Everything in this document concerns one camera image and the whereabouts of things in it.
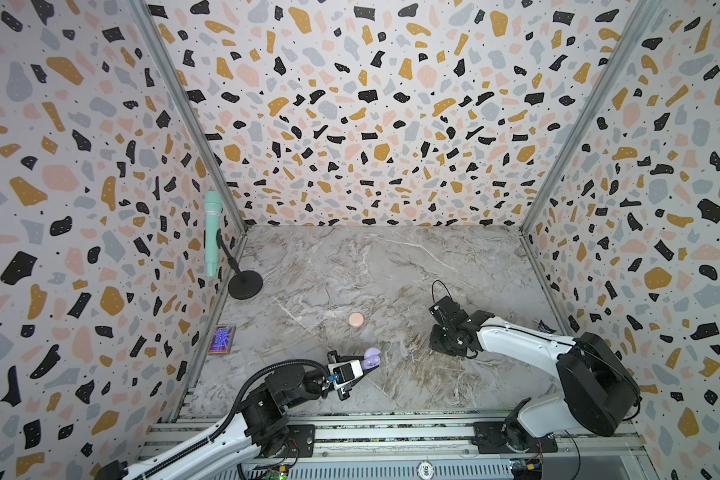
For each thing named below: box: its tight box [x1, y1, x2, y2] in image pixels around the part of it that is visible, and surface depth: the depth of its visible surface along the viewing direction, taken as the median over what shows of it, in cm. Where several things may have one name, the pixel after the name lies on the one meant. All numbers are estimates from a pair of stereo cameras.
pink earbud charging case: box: [348, 312, 365, 328], surface depth 96 cm
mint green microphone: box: [204, 190, 223, 277], surface depth 81 cm
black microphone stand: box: [216, 228, 263, 300], surface depth 105 cm
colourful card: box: [207, 324, 236, 355], surface depth 91 cm
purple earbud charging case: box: [362, 347, 381, 371], surface depth 66 cm
